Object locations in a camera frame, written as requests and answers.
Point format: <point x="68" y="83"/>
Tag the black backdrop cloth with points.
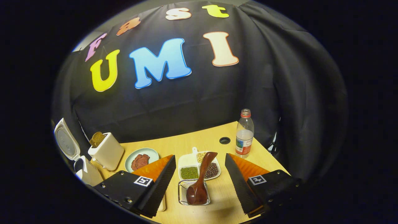
<point x="202" y="102"/>

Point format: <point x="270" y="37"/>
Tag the white divided dish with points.
<point x="186" y="160"/>

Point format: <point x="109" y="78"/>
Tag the brown meat slice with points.
<point x="136" y="165"/>
<point x="144" y="158"/>

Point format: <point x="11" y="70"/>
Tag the brown wooden spoon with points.
<point x="197" y="193"/>

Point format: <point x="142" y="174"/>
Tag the pale green plate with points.
<point x="152" y="153"/>

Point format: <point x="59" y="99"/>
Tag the yellow soybeans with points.
<point x="200" y="157"/>

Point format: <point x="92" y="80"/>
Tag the clear plastic water bottle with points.
<point x="244" y="137"/>

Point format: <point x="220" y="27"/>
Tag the dark red beans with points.
<point x="213" y="170"/>

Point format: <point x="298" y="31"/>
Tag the white toaster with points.
<point x="108" y="152"/>

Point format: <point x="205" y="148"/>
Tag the white rice cooker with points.
<point x="67" y="140"/>

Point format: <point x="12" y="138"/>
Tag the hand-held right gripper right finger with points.
<point x="238" y="186"/>

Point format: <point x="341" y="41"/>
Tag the clear glass tray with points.
<point x="162" y="203"/>

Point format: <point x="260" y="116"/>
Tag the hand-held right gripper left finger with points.
<point x="161" y="189"/>

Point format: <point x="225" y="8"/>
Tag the brown bread slice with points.
<point x="97" y="139"/>

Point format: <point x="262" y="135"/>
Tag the green mung beans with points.
<point x="189" y="173"/>

